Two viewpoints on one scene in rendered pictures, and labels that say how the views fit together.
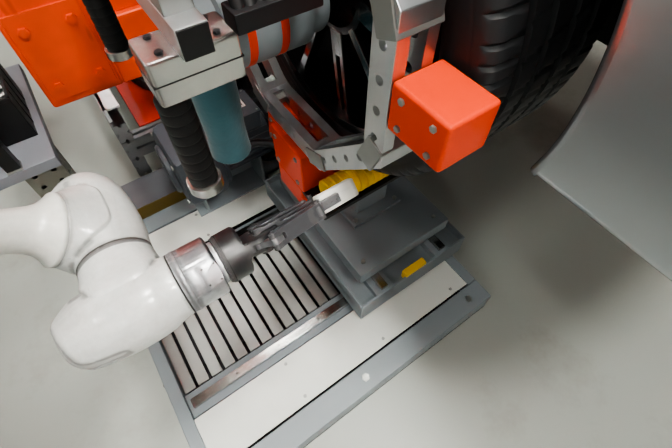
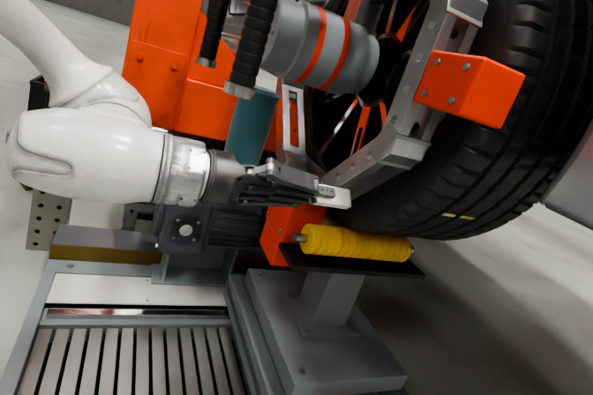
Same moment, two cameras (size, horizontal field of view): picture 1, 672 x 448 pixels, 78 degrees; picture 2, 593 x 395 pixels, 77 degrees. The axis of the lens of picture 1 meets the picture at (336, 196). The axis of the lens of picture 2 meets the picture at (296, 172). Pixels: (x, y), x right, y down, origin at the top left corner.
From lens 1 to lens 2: 0.40 m
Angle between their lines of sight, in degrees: 38
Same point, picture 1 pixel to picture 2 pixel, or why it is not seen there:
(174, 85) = not seen: outside the picture
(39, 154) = not seen: hidden behind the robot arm
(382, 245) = (328, 366)
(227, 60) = not seen: outside the picture
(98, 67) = (165, 108)
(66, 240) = (93, 84)
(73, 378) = not seen: outside the picture
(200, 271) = (189, 151)
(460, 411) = not seen: outside the picture
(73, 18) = (176, 66)
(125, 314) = (102, 129)
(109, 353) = (56, 152)
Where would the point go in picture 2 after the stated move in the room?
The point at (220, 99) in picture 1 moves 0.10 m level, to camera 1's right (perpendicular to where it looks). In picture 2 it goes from (254, 126) to (297, 142)
